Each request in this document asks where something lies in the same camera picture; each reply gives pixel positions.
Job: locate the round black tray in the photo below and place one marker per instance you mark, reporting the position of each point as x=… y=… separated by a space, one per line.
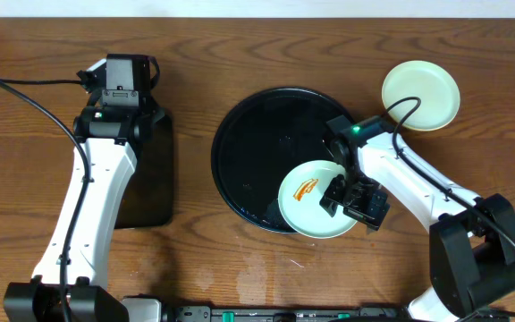
x=261 y=140

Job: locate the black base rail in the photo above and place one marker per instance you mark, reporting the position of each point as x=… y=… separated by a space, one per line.
x=201 y=313

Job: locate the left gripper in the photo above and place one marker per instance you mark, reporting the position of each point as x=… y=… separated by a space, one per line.
x=120 y=99

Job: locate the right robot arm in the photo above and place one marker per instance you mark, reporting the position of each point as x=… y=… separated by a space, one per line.
x=471 y=239

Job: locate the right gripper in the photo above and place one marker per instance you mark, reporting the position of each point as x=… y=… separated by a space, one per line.
x=372 y=216

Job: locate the rectangular black tray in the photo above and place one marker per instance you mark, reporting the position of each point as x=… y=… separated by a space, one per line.
x=148 y=198

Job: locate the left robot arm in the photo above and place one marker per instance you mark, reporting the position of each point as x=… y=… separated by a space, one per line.
x=69 y=282

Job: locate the green plate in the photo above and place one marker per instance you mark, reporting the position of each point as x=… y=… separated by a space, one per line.
x=437 y=90
x=299 y=199

